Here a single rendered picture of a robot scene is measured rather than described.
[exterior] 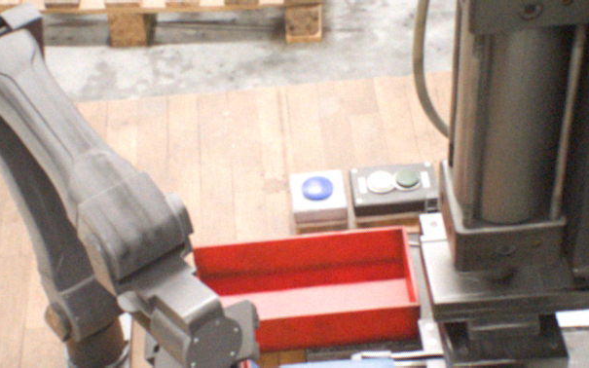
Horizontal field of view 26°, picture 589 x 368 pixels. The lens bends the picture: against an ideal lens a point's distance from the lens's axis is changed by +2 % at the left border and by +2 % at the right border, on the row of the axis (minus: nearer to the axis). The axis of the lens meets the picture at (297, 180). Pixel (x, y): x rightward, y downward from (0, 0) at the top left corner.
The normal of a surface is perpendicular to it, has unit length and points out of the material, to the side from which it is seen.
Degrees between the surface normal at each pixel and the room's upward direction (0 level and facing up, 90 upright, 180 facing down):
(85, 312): 65
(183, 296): 13
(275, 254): 90
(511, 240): 90
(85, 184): 19
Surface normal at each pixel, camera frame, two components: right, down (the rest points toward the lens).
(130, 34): -0.02, 0.71
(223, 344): 0.58, 0.36
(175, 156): -0.05, -0.71
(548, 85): 0.45, 0.62
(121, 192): 0.14, -0.50
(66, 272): 0.53, 0.18
